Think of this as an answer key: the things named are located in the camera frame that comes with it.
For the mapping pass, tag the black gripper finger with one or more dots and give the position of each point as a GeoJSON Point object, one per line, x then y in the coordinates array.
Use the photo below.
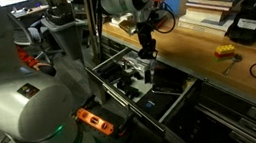
{"type": "Point", "coordinates": [154, 51]}
{"type": "Point", "coordinates": [142, 52]}

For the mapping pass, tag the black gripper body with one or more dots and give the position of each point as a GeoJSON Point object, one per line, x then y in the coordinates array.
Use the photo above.
{"type": "Point", "coordinates": [145, 33]}

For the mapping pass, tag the black hollow plastic part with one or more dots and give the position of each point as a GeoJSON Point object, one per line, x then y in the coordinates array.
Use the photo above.
{"type": "Point", "coordinates": [148, 55]}

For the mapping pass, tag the black two-pronged bracket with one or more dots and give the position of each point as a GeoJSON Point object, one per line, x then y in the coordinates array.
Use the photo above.
{"type": "Point", "coordinates": [132, 92]}

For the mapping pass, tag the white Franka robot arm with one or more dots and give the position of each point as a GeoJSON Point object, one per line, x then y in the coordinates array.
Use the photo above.
{"type": "Point", "coordinates": [5, 109]}

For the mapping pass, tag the grey metal drawer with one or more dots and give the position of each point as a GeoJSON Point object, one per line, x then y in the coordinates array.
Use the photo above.
{"type": "Point", "coordinates": [143, 87]}

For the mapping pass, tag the grey workbench drawer cabinet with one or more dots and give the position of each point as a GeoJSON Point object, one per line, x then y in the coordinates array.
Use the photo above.
{"type": "Point", "coordinates": [243, 122]}

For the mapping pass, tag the black digital caliper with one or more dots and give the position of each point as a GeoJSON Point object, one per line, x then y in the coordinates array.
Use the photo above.
{"type": "Point", "coordinates": [134, 74]}

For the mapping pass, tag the black digital kitchen scale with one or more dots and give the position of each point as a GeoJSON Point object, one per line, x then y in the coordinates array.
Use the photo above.
{"type": "Point", "coordinates": [169, 79]}

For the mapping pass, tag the black ridged fan box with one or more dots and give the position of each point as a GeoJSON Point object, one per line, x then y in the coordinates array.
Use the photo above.
{"type": "Point", "coordinates": [111, 71]}

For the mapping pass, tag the yellow paper pad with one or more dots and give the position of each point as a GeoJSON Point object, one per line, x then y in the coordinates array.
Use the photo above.
{"type": "Point", "coordinates": [190, 82]}

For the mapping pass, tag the black iFixit case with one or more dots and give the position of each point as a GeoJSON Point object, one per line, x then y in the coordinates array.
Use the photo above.
{"type": "Point", "coordinates": [159, 104]}

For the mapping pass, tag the large white book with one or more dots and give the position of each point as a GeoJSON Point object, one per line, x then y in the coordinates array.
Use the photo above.
{"type": "Point", "coordinates": [202, 28]}

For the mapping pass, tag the thick cream paged book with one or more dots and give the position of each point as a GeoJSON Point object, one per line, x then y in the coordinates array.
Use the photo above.
{"type": "Point", "coordinates": [204, 13]}

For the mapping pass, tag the yellow red green Lego stack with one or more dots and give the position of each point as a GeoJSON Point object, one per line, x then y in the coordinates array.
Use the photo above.
{"type": "Point", "coordinates": [224, 51]}

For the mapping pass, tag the metal spoon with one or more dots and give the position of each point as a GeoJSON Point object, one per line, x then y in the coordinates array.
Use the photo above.
{"type": "Point", "coordinates": [233, 63]}

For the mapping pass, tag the grey trash bin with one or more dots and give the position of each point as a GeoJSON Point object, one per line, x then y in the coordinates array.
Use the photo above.
{"type": "Point", "coordinates": [62, 37]}

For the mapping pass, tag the orange spirit level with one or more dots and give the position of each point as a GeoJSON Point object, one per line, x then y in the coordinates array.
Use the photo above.
{"type": "Point", "coordinates": [94, 121]}

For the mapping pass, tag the black bin liner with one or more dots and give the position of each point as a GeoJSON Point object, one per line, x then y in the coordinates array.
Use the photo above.
{"type": "Point", "coordinates": [59, 12]}

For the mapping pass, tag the black handheld controller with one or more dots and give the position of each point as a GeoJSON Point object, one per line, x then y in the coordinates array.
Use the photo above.
{"type": "Point", "coordinates": [47, 71]}

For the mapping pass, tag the grey office chair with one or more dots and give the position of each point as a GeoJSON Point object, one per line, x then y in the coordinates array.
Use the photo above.
{"type": "Point", "coordinates": [33, 36]}

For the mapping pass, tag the wooden office desk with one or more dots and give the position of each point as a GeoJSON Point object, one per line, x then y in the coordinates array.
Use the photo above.
{"type": "Point", "coordinates": [33, 10]}

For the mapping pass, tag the person in red jacket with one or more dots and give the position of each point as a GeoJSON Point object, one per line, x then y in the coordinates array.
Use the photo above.
{"type": "Point", "coordinates": [27, 58]}

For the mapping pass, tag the computer monitor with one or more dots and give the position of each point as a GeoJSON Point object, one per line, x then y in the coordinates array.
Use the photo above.
{"type": "Point", "coordinates": [13, 0]}

